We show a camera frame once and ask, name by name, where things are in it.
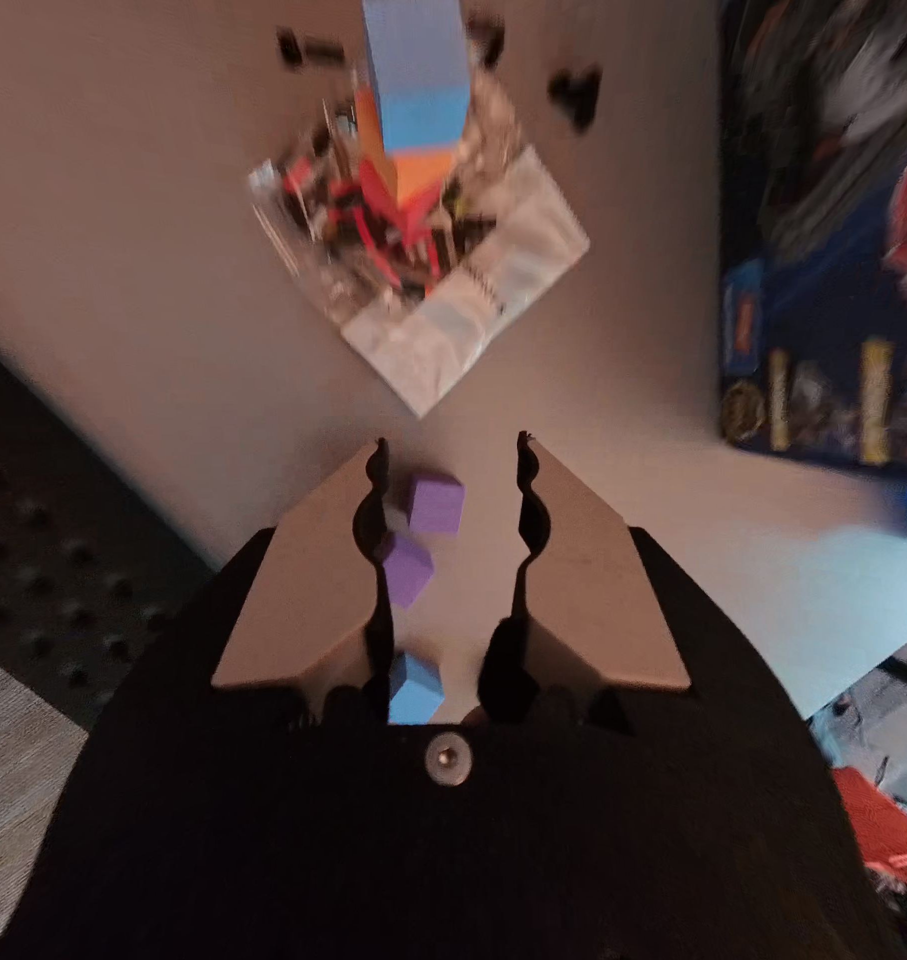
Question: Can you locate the red foam cube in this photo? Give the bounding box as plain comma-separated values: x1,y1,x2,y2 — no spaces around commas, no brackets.
356,157,446,252

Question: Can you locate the blue robot kit box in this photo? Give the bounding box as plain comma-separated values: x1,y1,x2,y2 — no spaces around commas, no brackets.
718,0,907,472

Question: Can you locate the black perforated pad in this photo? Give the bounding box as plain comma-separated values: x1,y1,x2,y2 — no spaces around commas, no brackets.
0,337,215,729

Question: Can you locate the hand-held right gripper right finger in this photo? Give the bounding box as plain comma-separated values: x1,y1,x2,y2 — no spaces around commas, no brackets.
477,431,693,725

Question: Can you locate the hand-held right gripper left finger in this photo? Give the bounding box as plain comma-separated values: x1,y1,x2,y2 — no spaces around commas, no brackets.
210,437,396,725

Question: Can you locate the small black pin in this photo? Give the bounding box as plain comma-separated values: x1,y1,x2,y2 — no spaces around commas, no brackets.
464,13,507,70

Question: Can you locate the purple foam cube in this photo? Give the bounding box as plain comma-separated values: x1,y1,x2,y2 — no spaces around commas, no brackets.
408,472,466,535
378,532,434,610

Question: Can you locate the clear plastic parts bag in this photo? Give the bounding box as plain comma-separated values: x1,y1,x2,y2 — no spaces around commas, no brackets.
247,67,591,420

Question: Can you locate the orange foam cube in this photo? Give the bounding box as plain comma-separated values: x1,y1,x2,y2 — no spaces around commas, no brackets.
354,88,458,215

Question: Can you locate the blue foam cube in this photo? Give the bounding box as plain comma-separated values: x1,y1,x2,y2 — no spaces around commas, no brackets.
388,652,447,725
362,0,473,156

